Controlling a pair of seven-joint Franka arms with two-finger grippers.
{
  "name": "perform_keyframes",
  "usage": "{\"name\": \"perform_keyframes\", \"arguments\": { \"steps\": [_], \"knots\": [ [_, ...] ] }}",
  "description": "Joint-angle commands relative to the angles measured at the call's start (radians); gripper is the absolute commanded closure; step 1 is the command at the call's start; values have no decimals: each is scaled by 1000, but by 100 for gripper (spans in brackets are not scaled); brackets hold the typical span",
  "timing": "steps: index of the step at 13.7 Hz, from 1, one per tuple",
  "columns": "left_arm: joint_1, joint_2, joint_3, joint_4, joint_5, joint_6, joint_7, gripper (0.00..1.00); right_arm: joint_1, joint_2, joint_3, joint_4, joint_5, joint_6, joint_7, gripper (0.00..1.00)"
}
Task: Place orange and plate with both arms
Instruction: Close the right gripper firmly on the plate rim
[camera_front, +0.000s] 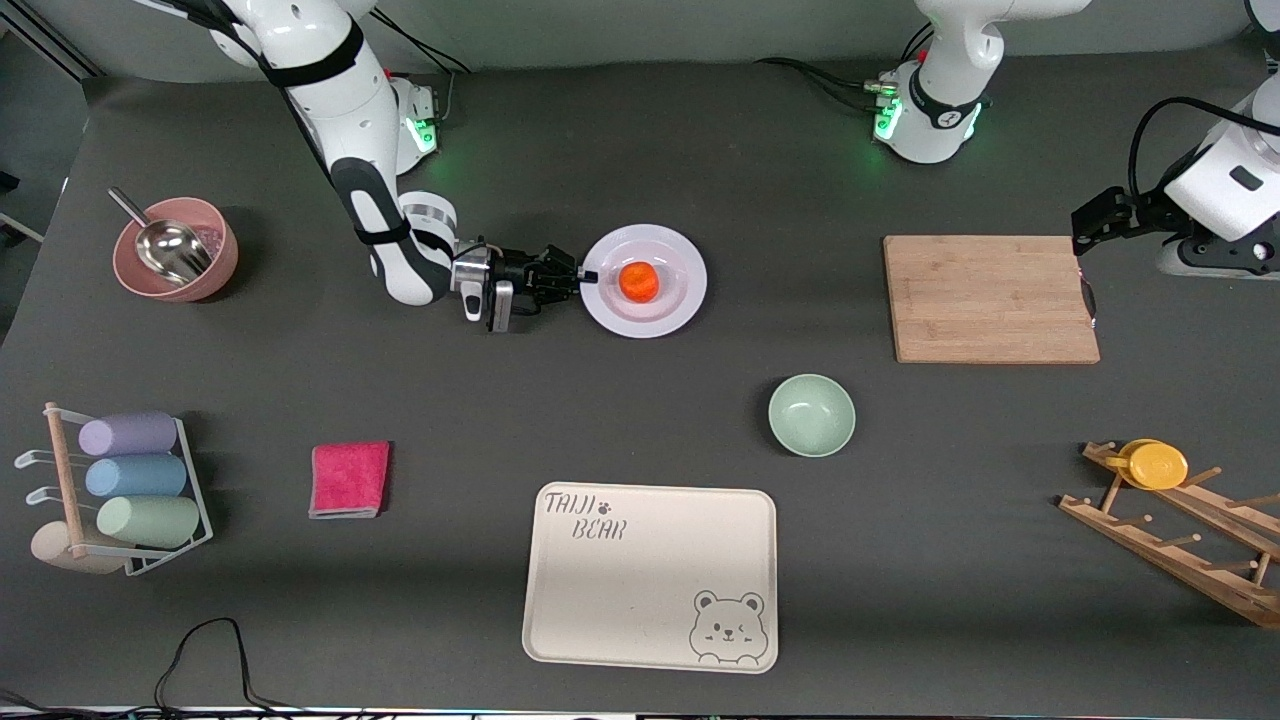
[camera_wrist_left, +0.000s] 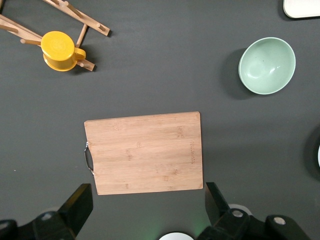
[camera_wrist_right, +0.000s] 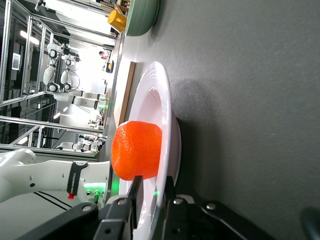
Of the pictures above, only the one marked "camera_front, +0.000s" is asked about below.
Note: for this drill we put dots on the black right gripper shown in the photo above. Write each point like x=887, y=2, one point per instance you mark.
x=519, y=271

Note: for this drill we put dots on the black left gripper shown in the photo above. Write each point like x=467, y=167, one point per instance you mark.
x=1140, y=212

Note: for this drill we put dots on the orange fruit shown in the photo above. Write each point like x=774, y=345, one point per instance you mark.
x=640, y=282

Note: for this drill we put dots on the white round plate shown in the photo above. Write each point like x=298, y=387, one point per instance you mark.
x=640, y=320

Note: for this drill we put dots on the beige bear print tray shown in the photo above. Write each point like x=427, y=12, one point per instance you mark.
x=640, y=590

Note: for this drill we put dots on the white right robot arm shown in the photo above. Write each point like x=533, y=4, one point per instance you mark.
x=340, y=100

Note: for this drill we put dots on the wooden cutting board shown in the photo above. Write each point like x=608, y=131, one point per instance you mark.
x=990, y=300

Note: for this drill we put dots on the yellow cup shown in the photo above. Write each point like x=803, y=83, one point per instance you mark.
x=1158, y=466

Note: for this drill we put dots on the mint green bowl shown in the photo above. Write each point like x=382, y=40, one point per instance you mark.
x=811, y=415

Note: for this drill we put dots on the pink folded cloth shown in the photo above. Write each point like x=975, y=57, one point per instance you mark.
x=350, y=480

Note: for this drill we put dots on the pink bowl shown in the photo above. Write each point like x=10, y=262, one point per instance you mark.
x=225, y=260

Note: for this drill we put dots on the wooden peg dish rack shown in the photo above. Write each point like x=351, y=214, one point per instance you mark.
x=1180, y=565

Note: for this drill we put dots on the metal scoop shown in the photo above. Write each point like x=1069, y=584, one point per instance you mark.
x=175, y=250

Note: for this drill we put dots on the purple cup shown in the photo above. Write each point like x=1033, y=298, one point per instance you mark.
x=128, y=434

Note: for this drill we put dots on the blue cup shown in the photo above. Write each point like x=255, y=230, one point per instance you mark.
x=135, y=476

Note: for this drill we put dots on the green cup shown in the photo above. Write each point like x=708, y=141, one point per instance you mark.
x=148, y=521

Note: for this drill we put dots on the beige cup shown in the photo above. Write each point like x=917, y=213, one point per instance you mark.
x=55, y=550

